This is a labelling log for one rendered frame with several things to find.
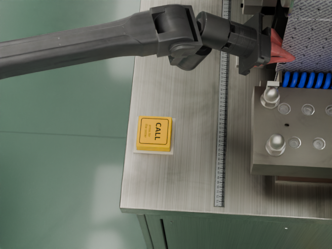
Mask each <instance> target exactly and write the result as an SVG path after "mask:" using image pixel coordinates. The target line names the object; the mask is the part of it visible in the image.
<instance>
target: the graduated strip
mask: <svg viewBox="0 0 332 249"><path fill-rule="evenodd" d="M231 5H232V0H222V12H221V17H222V18H225V19H228V20H231ZM229 65H230V54H229V53H226V52H222V51H220V60H219V85H218V109H217V134H216V158H215V182H214V206H213V207H220V208H224V207H225V184H226V154H227V125H228V95H229Z"/></svg>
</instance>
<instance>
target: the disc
mask: <svg viewBox="0 0 332 249"><path fill-rule="evenodd" d="M293 4H294V0H290V1H289V4H288V6H287V7H284V14H285V17H289V16H290V15H291V12H292V8H293Z"/></svg>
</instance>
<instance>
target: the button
mask: <svg viewBox="0 0 332 249"><path fill-rule="evenodd" d="M171 132H172V117H155V116H139V118H138V129H137V139H136V148H137V150H147V151H167V152H169V151H170V146H171Z"/></svg>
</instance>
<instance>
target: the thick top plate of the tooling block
mask: <svg viewBox="0 0 332 249"><path fill-rule="evenodd" d="M265 90H266V86H254V89H253V94H252V99H251V150H250V174H253V175H271V176H291V177H310V178H328V179H332V89H317V88H294V87H279V89H278V91H279V95H280V102H279V105H278V106H277V107H276V108H274V109H266V108H264V107H263V106H262V105H261V103H260V98H261V95H262V94H263V93H264V91H265ZM276 133H278V134H281V135H282V136H283V137H284V140H285V143H286V145H285V151H284V152H283V154H281V155H280V156H276V157H275V156H271V155H269V154H268V153H267V152H266V149H265V144H266V142H267V140H268V139H269V138H270V137H271V136H272V135H273V134H276Z"/></svg>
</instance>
